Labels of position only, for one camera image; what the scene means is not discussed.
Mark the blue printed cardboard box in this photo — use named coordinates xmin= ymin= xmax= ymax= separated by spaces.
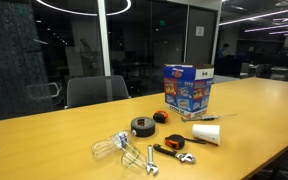
xmin=163 ymin=63 xmax=215 ymax=119

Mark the small orange tape measure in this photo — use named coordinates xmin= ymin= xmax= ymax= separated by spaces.
xmin=152 ymin=110 xmax=170 ymax=124

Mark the grey office chair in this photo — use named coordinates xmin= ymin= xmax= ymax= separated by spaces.
xmin=64 ymin=75 xmax=131 ymax=110

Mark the black tape measure orange button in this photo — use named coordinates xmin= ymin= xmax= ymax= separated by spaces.
xmin=164 ymin=133 xmax=186 ymax=150

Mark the clear plastic water bottle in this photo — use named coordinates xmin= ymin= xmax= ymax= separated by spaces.
xmin=90 ymin=130 xmax=137 ymax=161

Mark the yellow black adjustable wrench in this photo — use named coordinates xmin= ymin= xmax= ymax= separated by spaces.
xmin=152 ymin=143 xmax=197 ymax=165

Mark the silver adjustable wrench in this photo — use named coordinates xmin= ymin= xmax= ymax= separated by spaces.
xmin=145 ymin=144 xmax=159 ymax=177

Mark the clear plastic cup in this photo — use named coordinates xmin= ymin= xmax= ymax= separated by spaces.
xmin=120 ymin=141 xmax=148 ymax=173

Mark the white paper cup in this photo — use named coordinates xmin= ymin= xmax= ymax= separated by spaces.
xmin=191 ymin=123 xmax=221 ymax=146

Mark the white paper door sign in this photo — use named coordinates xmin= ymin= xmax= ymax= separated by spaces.
xmin=195 ymin=25 xmax=205 ymax=37

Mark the person in blue shirt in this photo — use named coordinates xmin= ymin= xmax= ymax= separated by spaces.
xmin=216 ymin=42 xmax=231 ymax=62

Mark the black duct tape roll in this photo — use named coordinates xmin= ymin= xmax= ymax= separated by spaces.
xmin=130 ymin=116 xmax=156 ymax=138

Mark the white window frame post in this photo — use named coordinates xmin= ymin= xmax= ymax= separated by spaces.
xmin=96 ymin=0 xmax=112 ymax=77

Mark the ring ceiling light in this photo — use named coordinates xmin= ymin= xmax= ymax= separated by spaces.
xmin=35 ymin=0 xmax=132 ymax=17

